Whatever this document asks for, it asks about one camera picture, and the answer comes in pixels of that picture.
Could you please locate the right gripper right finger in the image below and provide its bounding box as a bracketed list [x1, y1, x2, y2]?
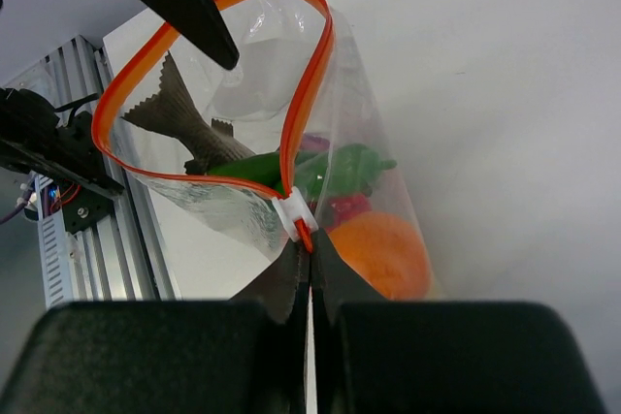
[310, 232, 605, 413]

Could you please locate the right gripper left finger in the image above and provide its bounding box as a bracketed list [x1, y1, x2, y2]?
[1, 243, 310, 413]

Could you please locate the orange toy fruit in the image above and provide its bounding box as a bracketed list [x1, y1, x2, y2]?
[329, 211, 432, 301]

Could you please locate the grey toy fish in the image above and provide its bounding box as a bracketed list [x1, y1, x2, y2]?
[122, 53, 255, 175]

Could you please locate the red toy bell pepper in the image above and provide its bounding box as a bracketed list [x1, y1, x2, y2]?
[318, 194, 372, 232]

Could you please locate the green toy chili pepper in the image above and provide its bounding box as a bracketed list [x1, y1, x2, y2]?
[208, 152, 281, 188]

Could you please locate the small green toy pepper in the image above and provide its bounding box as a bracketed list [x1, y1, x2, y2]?
[294, 143, 397, 200]

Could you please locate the clear zip top bag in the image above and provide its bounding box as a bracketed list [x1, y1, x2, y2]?
[92, 0, 422, 298]

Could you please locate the purple toy onion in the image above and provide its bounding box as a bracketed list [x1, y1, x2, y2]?
[300, 133, 331, 152]

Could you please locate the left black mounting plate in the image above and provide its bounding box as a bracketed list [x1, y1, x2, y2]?
[1, 88, 124, 234]

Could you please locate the aluminium rail base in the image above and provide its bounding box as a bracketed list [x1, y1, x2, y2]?
[1, 36, 180, 307]

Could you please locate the white slotted cable duct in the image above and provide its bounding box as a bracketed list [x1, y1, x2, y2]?
[38, 212, 80, 308]

